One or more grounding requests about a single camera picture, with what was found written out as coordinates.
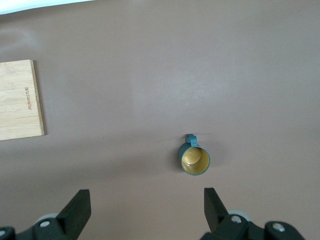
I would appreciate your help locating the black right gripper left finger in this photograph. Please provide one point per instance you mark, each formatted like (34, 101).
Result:
(77, 210)

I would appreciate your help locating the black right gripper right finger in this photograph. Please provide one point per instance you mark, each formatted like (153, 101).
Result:
(215, 210)

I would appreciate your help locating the teal mug with yellow inside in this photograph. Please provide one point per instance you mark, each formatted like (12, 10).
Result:
(195, 160)

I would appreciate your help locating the bamboo cutting board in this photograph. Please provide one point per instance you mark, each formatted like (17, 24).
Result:
(17, 100)

